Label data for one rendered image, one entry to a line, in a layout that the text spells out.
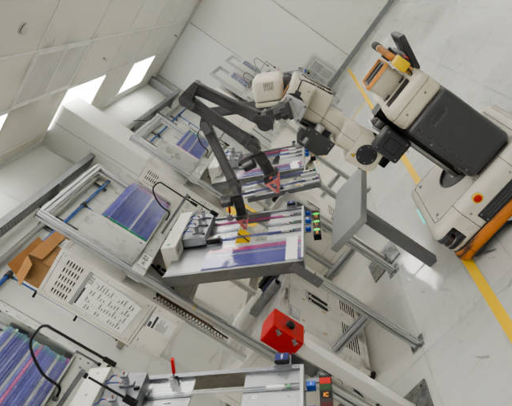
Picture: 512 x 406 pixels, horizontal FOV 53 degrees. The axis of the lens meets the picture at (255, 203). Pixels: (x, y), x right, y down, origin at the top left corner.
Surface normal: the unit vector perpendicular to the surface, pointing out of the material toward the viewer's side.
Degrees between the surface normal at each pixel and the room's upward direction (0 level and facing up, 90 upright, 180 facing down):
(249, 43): 90
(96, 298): 89
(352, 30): 90
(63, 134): 90
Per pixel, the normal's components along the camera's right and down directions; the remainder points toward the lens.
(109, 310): -0.07, 0.40
